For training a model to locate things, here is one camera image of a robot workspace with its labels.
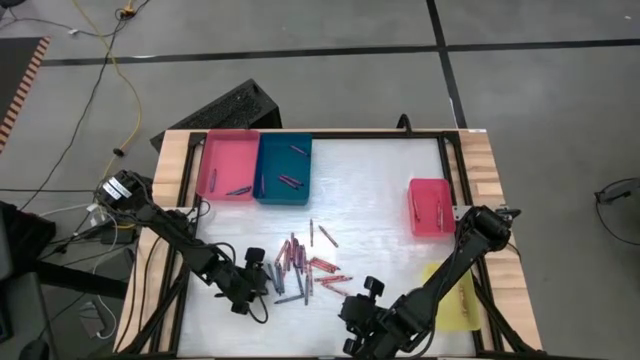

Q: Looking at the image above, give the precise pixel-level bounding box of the long black floor cable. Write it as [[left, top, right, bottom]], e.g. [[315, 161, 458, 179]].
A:
[[17, 0, 154, 211]]

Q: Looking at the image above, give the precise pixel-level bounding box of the grey floor device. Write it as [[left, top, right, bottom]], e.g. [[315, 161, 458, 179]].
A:
[[595, 178, 640, 205]]

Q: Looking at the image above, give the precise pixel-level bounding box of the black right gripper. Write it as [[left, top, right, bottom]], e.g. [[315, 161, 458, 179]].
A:
[[339, 275, 406, 357]]

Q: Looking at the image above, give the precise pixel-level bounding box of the blue plastic bin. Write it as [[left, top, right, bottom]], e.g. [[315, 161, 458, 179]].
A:
[[252, 131, 314, 206]]

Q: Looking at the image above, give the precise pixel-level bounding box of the yellow floor cable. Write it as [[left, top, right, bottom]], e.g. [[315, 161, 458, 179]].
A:
[[72, 0, 144, 182]]

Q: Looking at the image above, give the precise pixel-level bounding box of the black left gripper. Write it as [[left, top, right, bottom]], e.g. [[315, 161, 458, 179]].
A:
[[222, 246, 269, 316]]

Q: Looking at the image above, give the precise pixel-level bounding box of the small red plastic bin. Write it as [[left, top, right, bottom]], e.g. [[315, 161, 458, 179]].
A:
[[407, 177, 457, 237]]

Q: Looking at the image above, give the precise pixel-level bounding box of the black metal table frame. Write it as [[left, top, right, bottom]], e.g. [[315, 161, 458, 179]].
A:
[[119, 128, 541, 360]]

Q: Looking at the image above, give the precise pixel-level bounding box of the yellow plastic bin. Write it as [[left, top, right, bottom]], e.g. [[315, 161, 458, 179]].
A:
[[422, 262, 482, 333]]

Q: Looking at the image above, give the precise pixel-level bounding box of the large pink plastic bin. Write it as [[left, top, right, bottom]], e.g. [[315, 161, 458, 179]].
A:
[[195, 128, 262, 202]]

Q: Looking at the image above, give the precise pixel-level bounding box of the black floor beam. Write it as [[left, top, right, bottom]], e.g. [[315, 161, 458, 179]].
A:
[[34, 259, 129, 300]]

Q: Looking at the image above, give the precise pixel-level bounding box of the grey power adapter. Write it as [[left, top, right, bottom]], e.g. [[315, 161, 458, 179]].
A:
[[78, 301, 109, 337]]

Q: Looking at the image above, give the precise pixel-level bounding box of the black mat orange striped edge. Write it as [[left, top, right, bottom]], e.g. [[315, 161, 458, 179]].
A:
[[0, 35, 53, 154]]

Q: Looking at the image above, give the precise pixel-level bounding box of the dark fabric bundle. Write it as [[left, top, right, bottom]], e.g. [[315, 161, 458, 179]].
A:
[[0, 199, 56, 264]]

